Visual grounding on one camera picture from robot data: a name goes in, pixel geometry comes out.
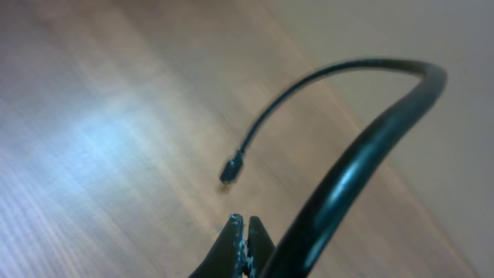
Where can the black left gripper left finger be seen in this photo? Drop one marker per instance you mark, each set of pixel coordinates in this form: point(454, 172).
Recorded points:
point(226, 257)

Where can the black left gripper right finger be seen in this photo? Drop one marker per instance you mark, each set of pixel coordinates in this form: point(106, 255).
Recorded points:
point(259, 248)

